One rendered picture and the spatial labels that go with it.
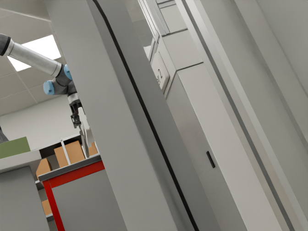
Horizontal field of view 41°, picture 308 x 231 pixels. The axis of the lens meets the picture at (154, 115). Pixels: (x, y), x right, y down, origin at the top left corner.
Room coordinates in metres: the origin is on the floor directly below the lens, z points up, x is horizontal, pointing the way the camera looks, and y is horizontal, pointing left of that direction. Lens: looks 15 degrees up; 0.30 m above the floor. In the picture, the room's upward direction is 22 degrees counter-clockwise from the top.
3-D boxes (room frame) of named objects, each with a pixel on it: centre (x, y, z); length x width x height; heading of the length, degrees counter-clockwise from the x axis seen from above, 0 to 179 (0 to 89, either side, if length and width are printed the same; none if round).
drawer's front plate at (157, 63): (1.60, -0.07, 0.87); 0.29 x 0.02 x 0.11; 13
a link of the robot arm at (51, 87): (1.99, 0.41, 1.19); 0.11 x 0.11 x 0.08; 48
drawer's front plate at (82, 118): (1.83, 0.32, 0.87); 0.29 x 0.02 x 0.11; 13
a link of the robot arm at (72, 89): (2.07, 0.35, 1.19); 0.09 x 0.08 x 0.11; 138
